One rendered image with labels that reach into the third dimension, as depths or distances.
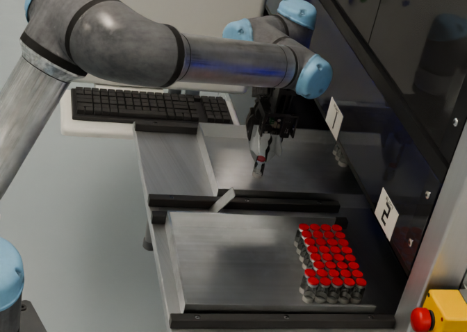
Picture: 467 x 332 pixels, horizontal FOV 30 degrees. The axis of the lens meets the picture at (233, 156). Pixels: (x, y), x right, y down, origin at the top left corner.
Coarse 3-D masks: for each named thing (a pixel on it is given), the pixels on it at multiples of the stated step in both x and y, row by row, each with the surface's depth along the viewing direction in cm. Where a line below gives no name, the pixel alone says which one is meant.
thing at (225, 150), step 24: (216, 144) 196; (240, 144) 197; (264, 144) 199; (288, 144) 201; (312, 144) 203; (216, 168) 187; (240, 168) 189; (264, 168) 191; (288, 168) 192; (312, 168) 194; (336, 168) 196; (216, 192) 176; (240, 192) 176; (264, 192) 177; (288, 192) 179; (312, 192) 180; (336, 192) 181; (360, 192) 189
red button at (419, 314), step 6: (414, 312) 139; (420, 312) 138; (426, 312) 138; (414, 318) 138; (420, 318) 137; (426, 318) 137; (414, 324) 138; (420, 324) 137; (426, 324) 137; (414, 330) 139; (420, 330) 137; (426, 330) 138
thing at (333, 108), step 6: (330, 102) 189; (330, 108) 189; (336, 108) 185; (330, 114) 188; (330, 120) 188; (336, 120) 185; (342, 120) 182; (330, 126) 188; (336, 126) 184; (336, 132) 184; (336, 138) 184
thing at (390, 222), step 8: (384, 192) 160; (384, 200) 159; (376, 208) 163; (384, 208) 159; (392, 208) 156; (376, 216) 163; (384, 216) 159; (392, 216) 156; (392, 224) 156; (384, 232) 159; (392, 232) 156
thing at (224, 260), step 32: (192, 224) 168; (224, 224) 169; (256, 224) 171; (288, 224) 172; (320, 224) 174; (192, 256) 160; (224, 256) 162; (256, 256) 164; (288, 256) 166; (192, 288) 153; (224, 288) 154; (256, 288) 156; (288, 288) 158
